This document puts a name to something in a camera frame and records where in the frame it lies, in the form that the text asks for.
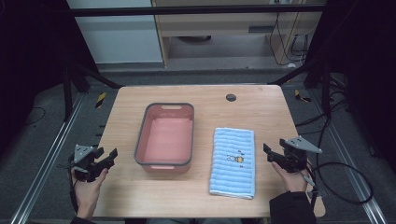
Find light wooden desk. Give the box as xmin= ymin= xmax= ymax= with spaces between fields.
xmin=150 ymin=0 xmax=327 ymax=68

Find black hanging cables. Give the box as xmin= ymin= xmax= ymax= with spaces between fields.
xmin=268 ymin=0 xmax=312 ymax=68

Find person's right hand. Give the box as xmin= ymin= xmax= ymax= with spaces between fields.
xmin=270 ymin=161 xmax=313 ymax=193

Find black looped cable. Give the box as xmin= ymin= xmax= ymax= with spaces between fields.
xmin=312 ymin=133 xmax=375 ymax=206

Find black horizontal frame bar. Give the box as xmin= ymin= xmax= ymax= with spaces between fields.
xmin=66 ymin=5 xmax=327 ymax=18

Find white cabinet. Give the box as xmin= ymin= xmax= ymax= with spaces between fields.
xmin=65 ymin=0 xmax=165 ymax=65

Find person's left hand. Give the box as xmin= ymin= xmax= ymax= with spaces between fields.
xmin=70 ymin=167 xmax=109 ymax=219

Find pink basin with grey rim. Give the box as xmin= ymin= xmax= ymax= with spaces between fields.
xmin=134 ymin=102 xmax=195 ymax=175

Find black metal stand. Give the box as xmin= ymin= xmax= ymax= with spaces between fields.
xmin=266 ymin=57 xmax=333 ymax=119
xmin=61 ymin=60 xmax=124 ymax=123

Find black and yellow floor tape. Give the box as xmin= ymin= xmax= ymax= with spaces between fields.
xmin=293 ymin=89 xmax=312 ymax=104
xmin=94 ymin=91 xmax=107 ymax=109

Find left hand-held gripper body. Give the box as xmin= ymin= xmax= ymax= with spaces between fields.
xmin=68 ymin=144 xmax=106 ymax=183

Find blue striped towel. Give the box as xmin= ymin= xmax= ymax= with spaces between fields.
xmin=208 ymin=126 xmax=257 ymax=201

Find grey cable plug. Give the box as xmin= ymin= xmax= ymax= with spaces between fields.
xmin=299 ymin=172 xmax=318 ymax=189

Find aluminium floor rail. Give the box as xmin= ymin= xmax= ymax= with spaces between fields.
xmin=307 ymin=88 xmax=389 ymax=224
xmin=8 ymin=92 xmax=87 ymax=224

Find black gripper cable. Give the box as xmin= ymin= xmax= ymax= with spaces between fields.
xmin=68 ymin=169 xmax=79 ymax=214

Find black curtain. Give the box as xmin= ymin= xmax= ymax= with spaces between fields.
xmin=303 ymin=0 xmax=396 ymax=175
xmin=0 ymin=0 xmax=100 ymax=158

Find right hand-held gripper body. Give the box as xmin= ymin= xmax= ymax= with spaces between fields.
xmin=278 ymin=135 xmax=323 ymax=174

